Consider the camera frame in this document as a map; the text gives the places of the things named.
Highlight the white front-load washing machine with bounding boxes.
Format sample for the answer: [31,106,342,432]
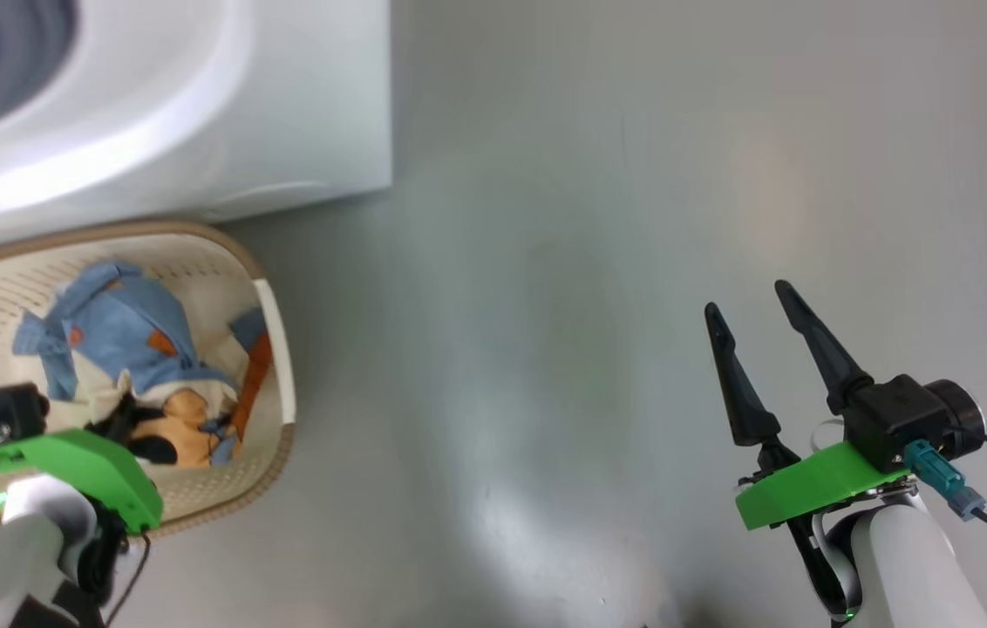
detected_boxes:
[0,0,393,259]

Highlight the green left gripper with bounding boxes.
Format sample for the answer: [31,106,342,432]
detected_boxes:
[0,428,166,536]

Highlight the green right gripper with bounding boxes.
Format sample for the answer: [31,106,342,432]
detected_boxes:
[704,279,918,532]

